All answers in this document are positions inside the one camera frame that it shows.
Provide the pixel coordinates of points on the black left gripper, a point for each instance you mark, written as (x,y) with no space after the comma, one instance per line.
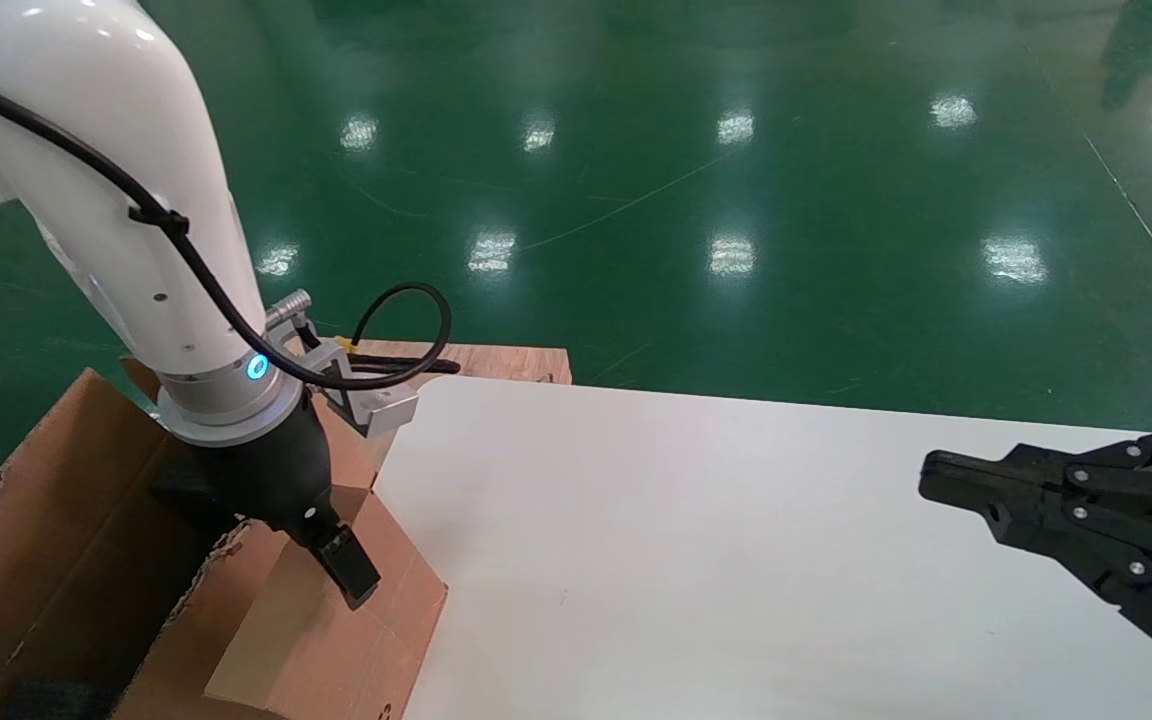
(271,475)

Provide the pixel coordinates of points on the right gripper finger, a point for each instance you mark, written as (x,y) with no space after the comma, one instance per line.
(966,475)
(1136,570)

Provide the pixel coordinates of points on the small cardboard box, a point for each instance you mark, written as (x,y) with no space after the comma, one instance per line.
(356,640)

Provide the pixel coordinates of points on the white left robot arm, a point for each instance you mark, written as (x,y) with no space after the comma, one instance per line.
(106,150)

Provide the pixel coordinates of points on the large open cardboard box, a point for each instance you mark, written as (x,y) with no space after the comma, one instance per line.
(36,550)

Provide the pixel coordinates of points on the wooden plywood board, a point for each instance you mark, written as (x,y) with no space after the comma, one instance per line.
(506,362)

